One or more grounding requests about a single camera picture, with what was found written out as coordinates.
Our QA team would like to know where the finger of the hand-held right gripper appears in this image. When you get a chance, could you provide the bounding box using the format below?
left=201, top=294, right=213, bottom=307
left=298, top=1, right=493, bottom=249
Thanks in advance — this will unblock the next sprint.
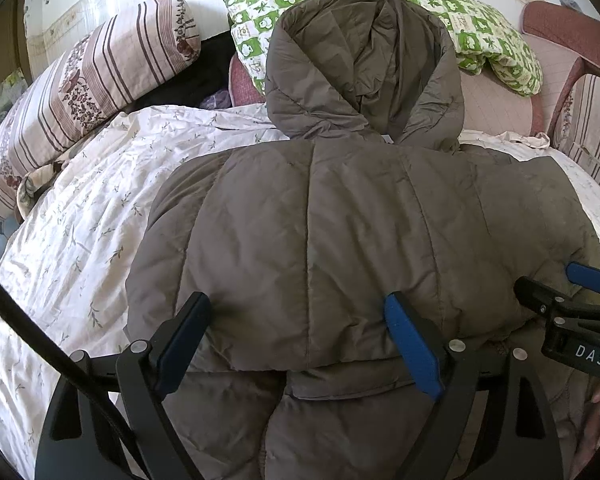
left=566, top=261, right=600, bottom=295
left=514, top=276, right=573, bottom=320

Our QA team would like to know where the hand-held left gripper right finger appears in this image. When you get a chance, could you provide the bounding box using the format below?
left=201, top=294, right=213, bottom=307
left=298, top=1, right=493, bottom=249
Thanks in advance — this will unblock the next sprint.
left=384, top=291, right=566, bottom=480

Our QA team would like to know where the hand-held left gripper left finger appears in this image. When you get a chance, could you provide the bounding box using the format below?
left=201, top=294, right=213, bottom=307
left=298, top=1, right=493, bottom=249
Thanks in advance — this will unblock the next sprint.
left=35, top=291, right=213, bottom=480

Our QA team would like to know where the olive puffer jacket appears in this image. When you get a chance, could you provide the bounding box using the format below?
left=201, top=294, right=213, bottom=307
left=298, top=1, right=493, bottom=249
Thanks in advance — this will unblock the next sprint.
left=124, top=0, right=600, bottom=480

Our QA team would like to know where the person's right hand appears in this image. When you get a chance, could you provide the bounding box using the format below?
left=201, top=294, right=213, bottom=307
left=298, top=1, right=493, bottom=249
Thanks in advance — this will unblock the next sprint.
left=577, top=382, right=600, bottom=480

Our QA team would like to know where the white leaf-print quilt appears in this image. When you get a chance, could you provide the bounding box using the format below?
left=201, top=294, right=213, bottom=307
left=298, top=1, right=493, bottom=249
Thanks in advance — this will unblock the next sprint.
left=0, top=105, right=600, bottom=480

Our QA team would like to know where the striped floral cushion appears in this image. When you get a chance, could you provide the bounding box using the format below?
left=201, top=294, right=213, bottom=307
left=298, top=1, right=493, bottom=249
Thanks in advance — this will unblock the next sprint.
left=552, top=72, right=600, bottom=201
left=0, top=0, right=202, bottom=223

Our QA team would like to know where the floral cloth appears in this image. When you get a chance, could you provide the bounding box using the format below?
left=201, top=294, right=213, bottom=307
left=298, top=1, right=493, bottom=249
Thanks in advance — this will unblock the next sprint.
left=16, top=157, right=73, bottom=221

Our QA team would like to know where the purple cloth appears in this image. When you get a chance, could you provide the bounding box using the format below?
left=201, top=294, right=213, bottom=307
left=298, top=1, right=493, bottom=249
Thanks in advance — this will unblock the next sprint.
left=198, top=87, right=232, bottom=110

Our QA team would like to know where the black cloth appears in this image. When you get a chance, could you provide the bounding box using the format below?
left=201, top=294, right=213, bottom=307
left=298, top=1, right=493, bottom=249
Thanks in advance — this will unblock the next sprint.
left=125, top=30, right=236, bottom=111

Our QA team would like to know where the green white checkered pillow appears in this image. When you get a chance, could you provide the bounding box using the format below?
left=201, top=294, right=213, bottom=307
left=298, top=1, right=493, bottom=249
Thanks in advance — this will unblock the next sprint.
left=223, top=0, right=544, bottom=98

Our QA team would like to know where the black cable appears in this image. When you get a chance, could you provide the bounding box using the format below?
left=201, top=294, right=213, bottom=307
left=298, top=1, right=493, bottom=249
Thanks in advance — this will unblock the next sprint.
left=0, top=260, right=146, bottom=480

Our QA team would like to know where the wooden door frame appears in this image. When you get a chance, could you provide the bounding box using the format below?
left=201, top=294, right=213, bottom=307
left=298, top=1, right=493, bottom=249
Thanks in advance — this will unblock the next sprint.
left=0, top=0, right=31, bottom=106

